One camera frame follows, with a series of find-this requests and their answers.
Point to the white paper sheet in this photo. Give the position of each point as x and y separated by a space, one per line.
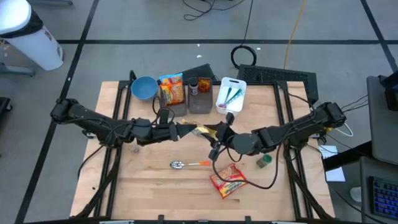
335 175

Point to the white trash can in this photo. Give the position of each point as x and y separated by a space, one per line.
34 46

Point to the backlit keyboard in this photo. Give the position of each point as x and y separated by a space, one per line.
384 197

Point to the black aluminium table frame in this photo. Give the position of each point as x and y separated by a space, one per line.
186 222

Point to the green-lidded spice jar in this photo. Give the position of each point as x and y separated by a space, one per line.
264 160

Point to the white computer mouse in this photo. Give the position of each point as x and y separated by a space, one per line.
356 194

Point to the red ramen packet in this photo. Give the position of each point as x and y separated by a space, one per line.
230 189

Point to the black pad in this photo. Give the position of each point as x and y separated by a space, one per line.
199 72

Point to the black desk leg bar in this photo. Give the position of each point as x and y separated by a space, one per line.
348 155

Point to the black perforated plate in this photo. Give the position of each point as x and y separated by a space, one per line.
273 74

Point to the taco seasoning mix packet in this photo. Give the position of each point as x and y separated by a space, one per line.
204 85

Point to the grey table foot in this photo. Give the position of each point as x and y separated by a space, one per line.
49 2
15 71

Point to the black-lidded spice jar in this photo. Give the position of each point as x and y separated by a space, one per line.
193 87

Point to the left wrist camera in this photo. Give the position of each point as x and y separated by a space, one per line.
164 115

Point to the grey translucent bin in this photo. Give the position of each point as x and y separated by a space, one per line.
174 110
200 105

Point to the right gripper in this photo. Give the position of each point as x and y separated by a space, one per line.
224 135

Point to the blue-edged ramen packet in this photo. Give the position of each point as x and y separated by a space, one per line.
171 77

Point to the white plastic bin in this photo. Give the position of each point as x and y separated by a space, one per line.
237 105

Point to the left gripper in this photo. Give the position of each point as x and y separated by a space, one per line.
161 133

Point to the grey keyboard desk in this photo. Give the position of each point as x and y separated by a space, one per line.
364 174

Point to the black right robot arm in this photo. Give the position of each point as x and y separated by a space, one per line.
295 127

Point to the black floor object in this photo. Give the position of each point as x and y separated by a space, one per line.
4 104

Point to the black chair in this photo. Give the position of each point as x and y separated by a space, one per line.
391 93

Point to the blue plastic bowl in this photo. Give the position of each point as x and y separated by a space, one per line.
144 88

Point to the orange chicken ramen packet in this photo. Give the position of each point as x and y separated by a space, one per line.
172 92

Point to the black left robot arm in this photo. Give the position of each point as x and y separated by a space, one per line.
93 121

